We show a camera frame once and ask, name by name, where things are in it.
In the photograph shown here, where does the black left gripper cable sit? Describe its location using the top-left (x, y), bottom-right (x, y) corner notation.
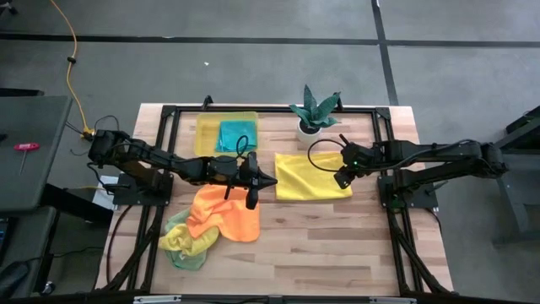
top-left (235, 134), bottom-right (251, 160)

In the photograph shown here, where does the teal microfiber towel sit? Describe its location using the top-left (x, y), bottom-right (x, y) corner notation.
top-left (215, 120), bottom-right (258, 153)

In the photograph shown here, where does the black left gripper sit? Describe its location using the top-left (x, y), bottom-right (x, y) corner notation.
top-left (238, 151), bottom-right (278, 211)

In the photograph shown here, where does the yellow translucent plastic bin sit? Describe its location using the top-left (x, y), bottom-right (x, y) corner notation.
top-left (193, 111), bottom-right (259, 158)

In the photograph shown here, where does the light green microfiber towel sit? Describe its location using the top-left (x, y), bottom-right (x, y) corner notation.
top-left (163, 209), bottom-right (208, 271)

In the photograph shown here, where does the orange microfiber towel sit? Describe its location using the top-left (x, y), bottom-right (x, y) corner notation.
top-left (186, 184), bottom-right (262, 243)

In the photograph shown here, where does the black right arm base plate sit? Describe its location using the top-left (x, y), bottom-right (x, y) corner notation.
top-left (377, 175), bottom-right (440, 209)

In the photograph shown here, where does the artificial green snake plant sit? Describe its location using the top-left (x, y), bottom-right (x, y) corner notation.
top-left (289, 84), bottom-right (342, 130)

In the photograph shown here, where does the dark grey metal stand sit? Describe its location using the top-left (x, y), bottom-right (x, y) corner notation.
top-left (465, 105), bottom-right (540, 246)

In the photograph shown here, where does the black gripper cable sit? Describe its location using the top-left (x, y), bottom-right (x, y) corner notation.
top-left (306, 138), bottom-right (351, 173)
top-left (235, 134), bottom-right (251, 160)

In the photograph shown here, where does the grey side desk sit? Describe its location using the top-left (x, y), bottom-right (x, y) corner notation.
top-left (0, 95), bottom-right (73, 213)

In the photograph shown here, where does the yellow extension cable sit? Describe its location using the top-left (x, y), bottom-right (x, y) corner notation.
top-left (49, 0), bottom-right (97, 141)

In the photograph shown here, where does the black aluminium table frame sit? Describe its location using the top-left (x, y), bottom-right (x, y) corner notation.
top-left (94, 95), bottom-right (455, 296)

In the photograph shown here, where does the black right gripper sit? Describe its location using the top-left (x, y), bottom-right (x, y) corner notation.
top-left (333, 133), bottom-right (381, 190)

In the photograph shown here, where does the red-handled hex key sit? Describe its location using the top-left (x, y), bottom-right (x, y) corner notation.
top-left (13, 142), bottom-right (41, 176)

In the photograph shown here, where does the white round plant pot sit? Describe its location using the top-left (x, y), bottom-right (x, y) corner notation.
top-left (296, 117), bottom-right (322, 144)

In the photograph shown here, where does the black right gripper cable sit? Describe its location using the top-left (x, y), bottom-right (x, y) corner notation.
top-left (306, 138), bottom-right (351, 173)

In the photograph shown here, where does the thick black floor cable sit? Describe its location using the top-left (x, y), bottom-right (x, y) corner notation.
top-left (105, 204), bottom-right (134, 284)

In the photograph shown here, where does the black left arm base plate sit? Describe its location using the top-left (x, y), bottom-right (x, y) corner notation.
top-left (112, 171), bottom-right (175, 207)

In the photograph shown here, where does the silver aluminium bracket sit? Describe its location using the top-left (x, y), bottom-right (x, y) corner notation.
top-left (370, 296), bottom-right (418, 304)
top-left (133, 295), bottom-right (182, 304)

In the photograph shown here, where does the yellow microfiber towel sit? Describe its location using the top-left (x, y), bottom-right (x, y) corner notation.
top-left (159, 222), bottom-right (220, 258)
top-left (273, 151), bottom-right (354, 202)

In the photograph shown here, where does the white paper sheet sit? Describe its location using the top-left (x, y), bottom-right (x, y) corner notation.
top-left (91, 175), bottom-right (120, 211)

